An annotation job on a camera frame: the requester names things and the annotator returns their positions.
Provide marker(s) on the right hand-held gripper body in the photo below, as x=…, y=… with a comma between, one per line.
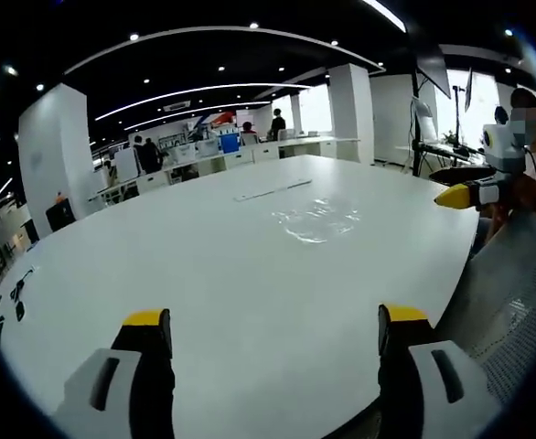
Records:
x=506, y=155

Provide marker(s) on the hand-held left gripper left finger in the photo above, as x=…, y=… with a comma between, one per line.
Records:
x=94, y=393

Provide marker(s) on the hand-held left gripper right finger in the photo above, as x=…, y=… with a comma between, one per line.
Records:
x=432, y=388

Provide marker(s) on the clear plastic bag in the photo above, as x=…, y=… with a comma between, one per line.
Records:
x=316, y=221

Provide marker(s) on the white side desk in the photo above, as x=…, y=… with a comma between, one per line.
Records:
x=437, y=150

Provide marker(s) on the green potted plant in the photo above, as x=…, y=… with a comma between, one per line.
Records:
x=449, y=137

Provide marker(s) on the person's head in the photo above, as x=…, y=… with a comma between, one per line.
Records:
x=525, y=97

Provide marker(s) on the black monitor stand pole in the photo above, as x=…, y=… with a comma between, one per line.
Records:
x=416, y=128

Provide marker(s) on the narrow black monitor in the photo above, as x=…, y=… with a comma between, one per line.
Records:
x=468, y=91

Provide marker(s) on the large black monitor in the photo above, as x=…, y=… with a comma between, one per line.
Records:
x=435, y=73

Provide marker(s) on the grey mesh office chair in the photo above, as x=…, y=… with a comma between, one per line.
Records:
x=515, y=292

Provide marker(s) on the black office chair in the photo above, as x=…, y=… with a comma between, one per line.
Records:
x=60, y=216

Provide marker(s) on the row of white desks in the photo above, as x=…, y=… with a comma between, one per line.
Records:
x=249, y=153

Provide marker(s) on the white storage box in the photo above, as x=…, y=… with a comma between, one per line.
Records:
x=183, y=154
x=207, y=147

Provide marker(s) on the ceiling air vent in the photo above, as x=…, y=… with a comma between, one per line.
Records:
x=177, y=106

